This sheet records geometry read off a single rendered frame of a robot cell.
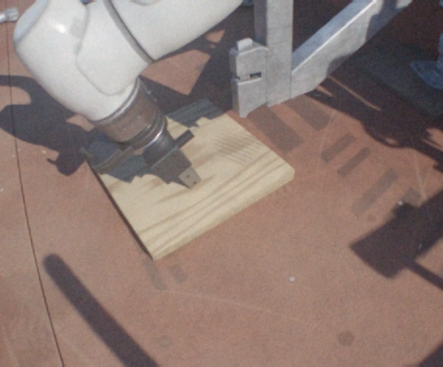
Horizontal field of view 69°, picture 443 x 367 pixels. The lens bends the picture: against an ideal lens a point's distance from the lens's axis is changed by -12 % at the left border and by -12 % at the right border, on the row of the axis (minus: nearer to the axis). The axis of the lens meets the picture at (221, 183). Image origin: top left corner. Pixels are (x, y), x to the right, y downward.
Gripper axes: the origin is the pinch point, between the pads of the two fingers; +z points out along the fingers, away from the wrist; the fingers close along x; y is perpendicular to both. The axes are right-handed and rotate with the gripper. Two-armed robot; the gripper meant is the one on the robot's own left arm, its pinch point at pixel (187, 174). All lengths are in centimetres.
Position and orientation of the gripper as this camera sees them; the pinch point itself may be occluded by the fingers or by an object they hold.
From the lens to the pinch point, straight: 64.8
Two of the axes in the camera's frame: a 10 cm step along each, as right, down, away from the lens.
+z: 4.0, 4.6, 7.9
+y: 7.8, -6.3, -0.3
